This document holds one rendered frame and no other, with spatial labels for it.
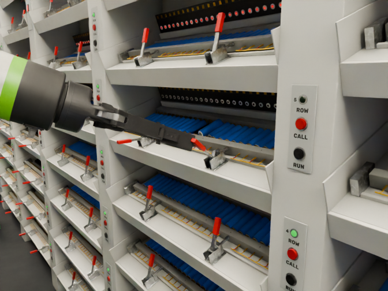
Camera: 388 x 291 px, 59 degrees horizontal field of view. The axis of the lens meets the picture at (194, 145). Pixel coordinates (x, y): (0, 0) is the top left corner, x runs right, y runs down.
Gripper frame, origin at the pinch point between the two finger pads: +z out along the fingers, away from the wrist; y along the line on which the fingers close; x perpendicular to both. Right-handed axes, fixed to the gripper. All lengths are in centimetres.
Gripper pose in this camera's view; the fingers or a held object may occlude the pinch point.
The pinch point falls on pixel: (176, 138)
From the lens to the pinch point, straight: 61.1
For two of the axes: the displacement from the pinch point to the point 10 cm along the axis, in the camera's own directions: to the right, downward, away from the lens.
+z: 8.6, 2.6, 4.5
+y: 4.4, 0.7, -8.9
